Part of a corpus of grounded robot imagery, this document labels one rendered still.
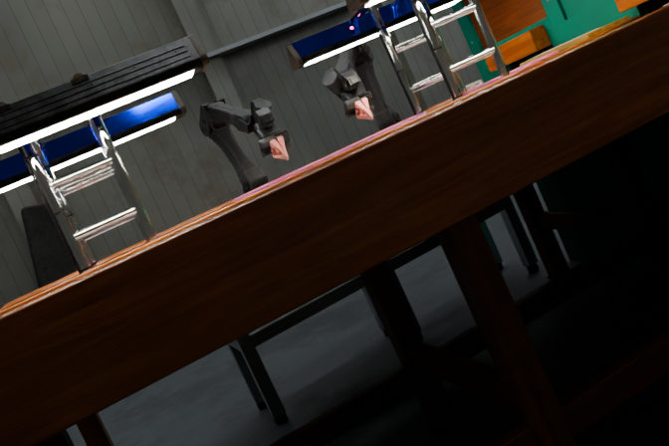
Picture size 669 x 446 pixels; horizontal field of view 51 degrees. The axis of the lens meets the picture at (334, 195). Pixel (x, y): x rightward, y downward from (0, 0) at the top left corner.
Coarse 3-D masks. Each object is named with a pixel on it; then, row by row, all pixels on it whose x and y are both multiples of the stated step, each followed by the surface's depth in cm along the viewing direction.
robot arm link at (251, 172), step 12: (216, 120) 251; (216, 132) 249; (228, 132) 250; (228, 144) 248; (228, 156) 250; (240, 156) 247; (240, 168) 245; (252, 168) 246; (240, 180) 248; (252, 180) 244; (264, 180) 246
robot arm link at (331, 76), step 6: (330, 72) 236; (336, 72) 237; (324, 78) 236; (330, 78) 234; (336, 78) 233; (324, 84) 235; (330, 84) 233; (336, 84) 234; (330, 90) 237; (336, 90) 236; (342, 90) 237
